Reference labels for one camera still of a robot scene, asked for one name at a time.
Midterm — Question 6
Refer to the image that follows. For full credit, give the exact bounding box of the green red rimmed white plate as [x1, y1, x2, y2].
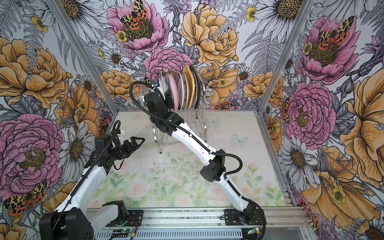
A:
[177, 74, 187, 110]

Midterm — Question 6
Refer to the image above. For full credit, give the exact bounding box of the blue white striped plate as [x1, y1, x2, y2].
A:
[164, 75, 174, 109]

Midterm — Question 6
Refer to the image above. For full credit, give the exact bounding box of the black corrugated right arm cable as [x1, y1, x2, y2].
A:
[129, 80, 267, 240]

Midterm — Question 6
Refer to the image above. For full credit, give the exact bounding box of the white plate with colored dots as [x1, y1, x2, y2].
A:
[183, 73, 190, 110]

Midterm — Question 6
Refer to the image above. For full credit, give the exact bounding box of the steel wire dish rack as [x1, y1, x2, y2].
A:
[140, 79, 208, 154]

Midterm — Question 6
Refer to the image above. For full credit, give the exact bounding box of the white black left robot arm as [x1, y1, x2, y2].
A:
[39, 135, 145, 240]

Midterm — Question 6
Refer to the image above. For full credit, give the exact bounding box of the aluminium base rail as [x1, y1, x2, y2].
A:
[92, 207, 316, 240]

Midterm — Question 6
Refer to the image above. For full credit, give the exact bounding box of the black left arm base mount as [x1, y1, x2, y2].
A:
[102, 200, 144, 227]

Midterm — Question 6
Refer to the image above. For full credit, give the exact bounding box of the pink round plate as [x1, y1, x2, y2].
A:
[167, 74, 179, 111]

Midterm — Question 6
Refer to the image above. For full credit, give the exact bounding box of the yellow woven square tray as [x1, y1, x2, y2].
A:
[183, 66, 195, 109]

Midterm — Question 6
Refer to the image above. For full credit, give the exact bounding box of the orange sunburst white plate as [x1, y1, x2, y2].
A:
[190, 67, 198, 109]

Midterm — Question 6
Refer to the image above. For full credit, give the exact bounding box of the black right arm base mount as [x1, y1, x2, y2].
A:
[224, 209, 266, 226]

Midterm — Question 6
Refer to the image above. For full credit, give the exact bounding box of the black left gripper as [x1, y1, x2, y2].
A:
[108, 136, 145, 161]

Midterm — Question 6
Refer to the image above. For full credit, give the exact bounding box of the white plate with black rings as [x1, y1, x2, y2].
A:
[158, 75, 167, 100]

